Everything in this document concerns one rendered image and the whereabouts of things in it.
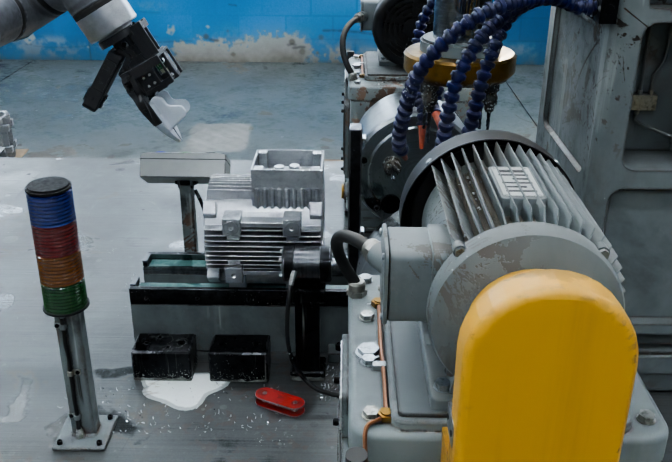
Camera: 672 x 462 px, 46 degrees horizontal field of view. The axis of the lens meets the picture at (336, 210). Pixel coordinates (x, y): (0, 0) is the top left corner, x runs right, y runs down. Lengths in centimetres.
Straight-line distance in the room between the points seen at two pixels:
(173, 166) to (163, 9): 550
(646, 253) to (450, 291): 72
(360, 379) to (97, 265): 111
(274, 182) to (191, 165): 30
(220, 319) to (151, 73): 44
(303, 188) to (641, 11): 58
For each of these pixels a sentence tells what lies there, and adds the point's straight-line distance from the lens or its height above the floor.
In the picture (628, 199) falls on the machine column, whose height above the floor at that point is 115.
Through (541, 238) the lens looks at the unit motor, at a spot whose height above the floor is 135.
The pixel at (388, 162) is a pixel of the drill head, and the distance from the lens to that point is 155.
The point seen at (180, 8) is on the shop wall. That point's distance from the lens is 702.
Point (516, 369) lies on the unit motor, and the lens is 59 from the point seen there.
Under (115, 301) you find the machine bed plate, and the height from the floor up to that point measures 80.
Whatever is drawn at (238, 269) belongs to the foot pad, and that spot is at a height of 98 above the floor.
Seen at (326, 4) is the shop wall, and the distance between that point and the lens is 687.
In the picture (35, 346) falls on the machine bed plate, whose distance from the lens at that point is 156.
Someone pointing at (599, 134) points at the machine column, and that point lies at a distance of 121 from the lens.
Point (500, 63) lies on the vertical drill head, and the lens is 125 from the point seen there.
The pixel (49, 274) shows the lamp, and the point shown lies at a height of 110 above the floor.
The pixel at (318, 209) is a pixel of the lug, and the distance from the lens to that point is 131.
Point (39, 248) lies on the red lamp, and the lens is 114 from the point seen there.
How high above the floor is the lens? 162
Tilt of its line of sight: 24 degrees down
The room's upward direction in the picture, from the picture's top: straight up
